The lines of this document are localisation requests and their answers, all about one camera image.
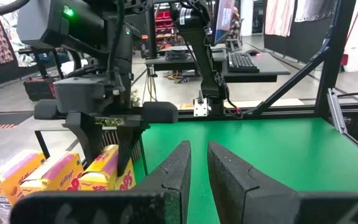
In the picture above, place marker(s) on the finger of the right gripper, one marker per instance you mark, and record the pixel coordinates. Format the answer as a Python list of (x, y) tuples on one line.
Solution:
[(126, 140), (89, 137)]

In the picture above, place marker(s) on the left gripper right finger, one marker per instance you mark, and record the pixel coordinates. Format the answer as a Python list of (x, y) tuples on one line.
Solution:
[(259, 205)]

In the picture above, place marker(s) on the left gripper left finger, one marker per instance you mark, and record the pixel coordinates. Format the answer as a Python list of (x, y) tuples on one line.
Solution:
[(135, 208)]

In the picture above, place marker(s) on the yellow Corn Pops cereal box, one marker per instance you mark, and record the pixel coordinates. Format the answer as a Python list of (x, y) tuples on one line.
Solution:
[(54, 177), (104, 174), (8, 183)]

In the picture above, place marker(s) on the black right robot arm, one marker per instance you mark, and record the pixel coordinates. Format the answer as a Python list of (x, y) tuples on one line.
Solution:
[(197, 37)]

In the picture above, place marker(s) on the black equipment case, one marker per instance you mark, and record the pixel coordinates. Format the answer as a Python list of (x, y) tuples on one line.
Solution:
[(37, 90)]

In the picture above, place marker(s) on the green table mat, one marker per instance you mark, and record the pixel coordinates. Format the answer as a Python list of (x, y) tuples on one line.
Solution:
[(275, 149)]

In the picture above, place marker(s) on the pale patterned cloth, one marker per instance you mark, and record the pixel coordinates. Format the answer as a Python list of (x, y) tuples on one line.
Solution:
[(22, 56)]

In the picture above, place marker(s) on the red storage bins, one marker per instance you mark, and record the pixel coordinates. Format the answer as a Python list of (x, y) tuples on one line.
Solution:
[(163, 21)]

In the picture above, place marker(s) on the black computer keyboard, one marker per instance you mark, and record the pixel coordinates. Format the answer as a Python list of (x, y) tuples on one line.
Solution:
[(242, 62)]

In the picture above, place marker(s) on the black computer mouse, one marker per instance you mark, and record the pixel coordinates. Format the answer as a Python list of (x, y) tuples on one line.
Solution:
[(253, 53)]

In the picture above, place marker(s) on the black computer monitor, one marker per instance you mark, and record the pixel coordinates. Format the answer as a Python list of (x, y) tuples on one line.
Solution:
[(224, 18)]

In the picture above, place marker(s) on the person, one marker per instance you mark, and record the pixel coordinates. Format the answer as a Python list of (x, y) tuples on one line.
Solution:
[(237, 26)]

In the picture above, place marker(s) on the pink hanging cloth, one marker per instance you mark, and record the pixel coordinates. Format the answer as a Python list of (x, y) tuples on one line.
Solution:
[(278, 18)]

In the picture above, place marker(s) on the grey hanging cloth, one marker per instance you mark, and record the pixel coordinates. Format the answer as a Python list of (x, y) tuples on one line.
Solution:
[(314, 9)]

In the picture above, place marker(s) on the silver metal bracket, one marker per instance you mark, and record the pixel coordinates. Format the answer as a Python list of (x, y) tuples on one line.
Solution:
[(201, 109)]

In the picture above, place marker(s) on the black aluminium table frame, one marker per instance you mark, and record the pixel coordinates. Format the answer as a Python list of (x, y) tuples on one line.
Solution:
[(336, 46)]

